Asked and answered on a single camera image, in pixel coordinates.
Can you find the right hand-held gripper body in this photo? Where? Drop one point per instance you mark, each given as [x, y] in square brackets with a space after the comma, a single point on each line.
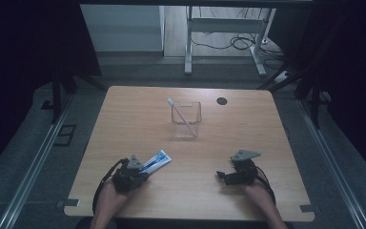
[243, 173]

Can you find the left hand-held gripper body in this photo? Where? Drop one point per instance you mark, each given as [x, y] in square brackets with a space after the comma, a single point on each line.
[125, 178]

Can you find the white and blue toothpaste tube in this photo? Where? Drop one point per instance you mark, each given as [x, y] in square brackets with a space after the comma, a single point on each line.
[157, 160]

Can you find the clear plastic container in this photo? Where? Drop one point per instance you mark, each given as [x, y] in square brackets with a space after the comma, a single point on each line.
[187, 132]

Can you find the pink toothbrush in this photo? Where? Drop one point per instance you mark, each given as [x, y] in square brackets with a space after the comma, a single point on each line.
[181, 116]

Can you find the person's left hand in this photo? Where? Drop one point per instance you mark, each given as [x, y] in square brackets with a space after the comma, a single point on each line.
[111, 197]

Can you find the person's right hand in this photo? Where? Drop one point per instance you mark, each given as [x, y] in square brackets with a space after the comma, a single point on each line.
[257, 194]

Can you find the grey tape piece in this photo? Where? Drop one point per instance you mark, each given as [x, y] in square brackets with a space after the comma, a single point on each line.
[68, 203]
[308, 208]

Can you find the black round table grommet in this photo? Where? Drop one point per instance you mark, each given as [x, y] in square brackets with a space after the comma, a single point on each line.
[221, 101]

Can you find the black metal stand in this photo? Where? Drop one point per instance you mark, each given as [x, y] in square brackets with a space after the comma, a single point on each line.
[56, 98]
[314, 105]

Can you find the white power strip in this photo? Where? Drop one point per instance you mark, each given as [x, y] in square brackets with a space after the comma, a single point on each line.
[282, 76]

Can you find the black floor tape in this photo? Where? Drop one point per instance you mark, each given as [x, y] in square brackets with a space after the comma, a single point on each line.
[47, 105]

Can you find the white cabinet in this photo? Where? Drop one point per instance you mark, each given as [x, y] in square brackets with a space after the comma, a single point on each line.
[124, 28]

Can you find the dark curtain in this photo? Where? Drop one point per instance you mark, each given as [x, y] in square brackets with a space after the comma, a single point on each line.
[355, 63]
[19, 63]

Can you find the metal floor rail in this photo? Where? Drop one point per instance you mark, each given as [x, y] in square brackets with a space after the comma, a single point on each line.
[28, 181]
[333, 165]

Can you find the white desk frame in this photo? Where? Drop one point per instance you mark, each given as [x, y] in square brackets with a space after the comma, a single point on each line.
[225, 24]

